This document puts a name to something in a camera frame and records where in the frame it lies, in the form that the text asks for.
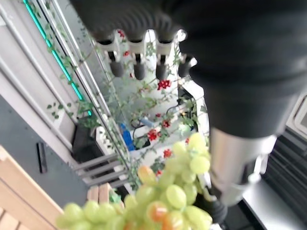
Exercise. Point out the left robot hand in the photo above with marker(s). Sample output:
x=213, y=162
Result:
x=239, y=60

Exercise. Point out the green grape bunch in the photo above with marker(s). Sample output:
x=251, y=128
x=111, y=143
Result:
x=176, y=196

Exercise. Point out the white framed appliance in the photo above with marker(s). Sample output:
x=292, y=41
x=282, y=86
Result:
x=298, y=115

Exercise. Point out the climbing vine with red flowers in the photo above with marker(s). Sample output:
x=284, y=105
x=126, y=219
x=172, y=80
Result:
x=153, y=100

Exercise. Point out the black ribbed panel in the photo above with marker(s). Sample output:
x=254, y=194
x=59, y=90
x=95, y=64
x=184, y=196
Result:
x=287, y=167

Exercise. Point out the blue bottle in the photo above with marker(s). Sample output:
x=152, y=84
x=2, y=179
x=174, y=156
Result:
x=126, y=137

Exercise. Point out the grey slatted rack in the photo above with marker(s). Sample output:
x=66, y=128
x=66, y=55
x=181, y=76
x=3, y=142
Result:
x=100, y=170

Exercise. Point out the black plant pot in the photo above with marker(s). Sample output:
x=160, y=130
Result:
x=84, y=146

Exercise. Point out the green light strip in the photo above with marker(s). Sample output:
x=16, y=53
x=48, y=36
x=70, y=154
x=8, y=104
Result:
x=56, y=57

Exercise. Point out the light wooden slat crate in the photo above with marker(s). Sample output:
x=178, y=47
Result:
x=100, y=192

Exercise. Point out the small black bar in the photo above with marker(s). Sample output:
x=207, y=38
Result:
x=42, y=158

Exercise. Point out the white metal door frame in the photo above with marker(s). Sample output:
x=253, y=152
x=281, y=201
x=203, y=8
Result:
x=28, y=72

